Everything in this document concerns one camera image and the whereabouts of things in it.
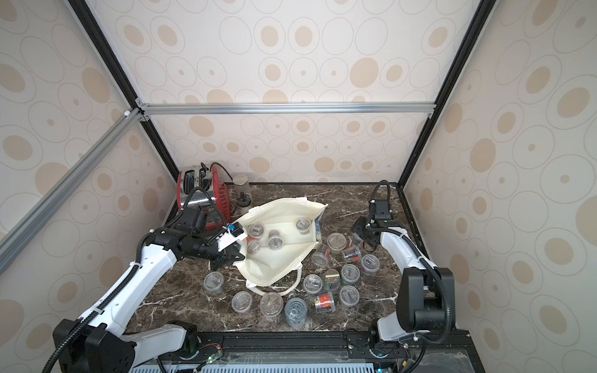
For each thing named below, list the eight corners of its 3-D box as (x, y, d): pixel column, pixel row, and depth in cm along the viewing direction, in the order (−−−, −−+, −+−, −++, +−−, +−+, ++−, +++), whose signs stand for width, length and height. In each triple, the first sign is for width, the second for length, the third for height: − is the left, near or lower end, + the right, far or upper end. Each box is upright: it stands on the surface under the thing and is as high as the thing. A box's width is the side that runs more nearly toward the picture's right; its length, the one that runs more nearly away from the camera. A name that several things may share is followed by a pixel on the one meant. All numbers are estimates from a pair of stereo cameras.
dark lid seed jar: (324, 291, 87) (325, 285, 82) (323, 276, 91) (324, 269, 86) (339, 291, 87) (341, 285, 82) (337, 276, 91) (339, 269, 86)
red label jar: (316, 315, 82) (317, 310, 77) (314, 299, 85) (314, 294, 80) (334, 312, 82) (336, 307, 77) (331, 297, 86) (332, 291, 81)
